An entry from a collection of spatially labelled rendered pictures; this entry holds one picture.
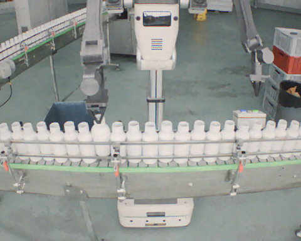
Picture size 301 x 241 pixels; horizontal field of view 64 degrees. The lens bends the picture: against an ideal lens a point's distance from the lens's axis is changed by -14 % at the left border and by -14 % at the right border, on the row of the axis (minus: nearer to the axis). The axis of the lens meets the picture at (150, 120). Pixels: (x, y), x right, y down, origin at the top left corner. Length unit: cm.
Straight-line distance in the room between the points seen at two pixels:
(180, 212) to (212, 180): 80
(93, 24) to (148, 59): 66
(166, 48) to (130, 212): 108
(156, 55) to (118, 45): 341
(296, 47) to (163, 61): 194
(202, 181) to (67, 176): 54
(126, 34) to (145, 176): 384
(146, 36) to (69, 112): 65
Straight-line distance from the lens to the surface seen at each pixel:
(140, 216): 193
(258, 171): 116
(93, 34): 86
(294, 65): 319
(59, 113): 170
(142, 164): 106
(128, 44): 477
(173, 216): 193
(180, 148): 101
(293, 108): 279
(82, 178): 111
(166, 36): 143
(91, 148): 104
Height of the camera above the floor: 171
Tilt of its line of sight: 33 degrees down
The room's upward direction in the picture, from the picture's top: straight up
